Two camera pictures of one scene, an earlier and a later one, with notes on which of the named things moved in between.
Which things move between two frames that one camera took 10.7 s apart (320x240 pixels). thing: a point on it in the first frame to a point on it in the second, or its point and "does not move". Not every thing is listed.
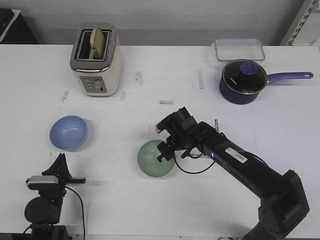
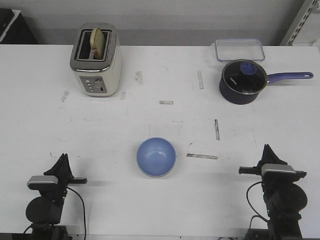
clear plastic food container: x=232 y=49 does not move
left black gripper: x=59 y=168 does not move
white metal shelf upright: x=298 y=22 does not move
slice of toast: x=97 y=41 does not move
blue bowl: x=69 y=132 to x=156 y=156
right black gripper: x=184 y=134 to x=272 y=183
